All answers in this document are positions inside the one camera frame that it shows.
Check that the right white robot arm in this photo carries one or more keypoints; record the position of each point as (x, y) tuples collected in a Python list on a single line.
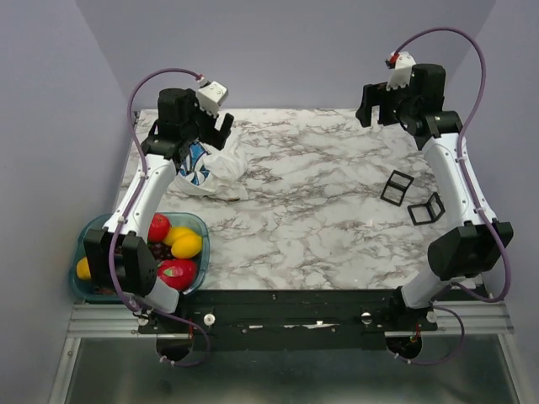
[(413, 97)]

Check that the black frame stand upper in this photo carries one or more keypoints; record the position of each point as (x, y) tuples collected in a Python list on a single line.
[(396, 187)]

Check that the aluminium rail frame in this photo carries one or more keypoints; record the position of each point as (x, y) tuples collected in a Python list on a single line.
[(115, 321)]

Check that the red apple upper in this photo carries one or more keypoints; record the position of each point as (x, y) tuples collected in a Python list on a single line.
[(159, 228)]

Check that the white printed t-shirt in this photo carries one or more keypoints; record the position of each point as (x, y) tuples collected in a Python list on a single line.
[(208, 172)]

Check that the yellow lemon right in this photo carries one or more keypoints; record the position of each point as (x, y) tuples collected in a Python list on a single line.
[(187, 246)]

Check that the red apple lower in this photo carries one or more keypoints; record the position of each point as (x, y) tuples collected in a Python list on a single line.
[(177, 273)]

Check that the dark purple grapes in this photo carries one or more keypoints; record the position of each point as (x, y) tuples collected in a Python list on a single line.
[(160, 251)]

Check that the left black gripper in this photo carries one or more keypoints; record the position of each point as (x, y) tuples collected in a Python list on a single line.
[(219, 136)]

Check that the orange citrus fruit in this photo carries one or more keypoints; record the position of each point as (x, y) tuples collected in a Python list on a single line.
[(82, 269)]

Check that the red apple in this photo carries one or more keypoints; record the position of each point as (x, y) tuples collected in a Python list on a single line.
[(159, 228), (177, 273)]

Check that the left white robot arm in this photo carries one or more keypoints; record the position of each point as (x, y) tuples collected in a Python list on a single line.
[(118, 255)]

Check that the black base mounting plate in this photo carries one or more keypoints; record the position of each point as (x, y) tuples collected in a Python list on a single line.
[(259, 320)]

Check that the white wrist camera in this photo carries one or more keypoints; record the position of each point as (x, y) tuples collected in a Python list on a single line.
[(210, 96), (400, 63)]

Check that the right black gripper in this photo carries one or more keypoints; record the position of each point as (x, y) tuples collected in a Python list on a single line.
[(376, 94)]

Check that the black frame stand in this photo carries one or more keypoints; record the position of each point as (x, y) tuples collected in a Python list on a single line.
[(396, 187), (428, 212)]

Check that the yellow lemon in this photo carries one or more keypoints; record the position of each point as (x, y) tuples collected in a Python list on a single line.
[(187, 246), (175, 232)]

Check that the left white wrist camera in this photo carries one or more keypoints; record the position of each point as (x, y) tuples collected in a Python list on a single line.
[(210, 96)]

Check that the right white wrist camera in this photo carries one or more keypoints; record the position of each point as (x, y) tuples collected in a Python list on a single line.
[(400, 63)]

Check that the yellow lemon left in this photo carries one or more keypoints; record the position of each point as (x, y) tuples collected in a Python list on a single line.
[(175, 232)]

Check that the teal plastic fruit bowl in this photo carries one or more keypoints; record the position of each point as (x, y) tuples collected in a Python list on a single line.
[(85, 290)]

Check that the black frame stand lower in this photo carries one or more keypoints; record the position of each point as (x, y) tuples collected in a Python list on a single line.
[(428, 212)]

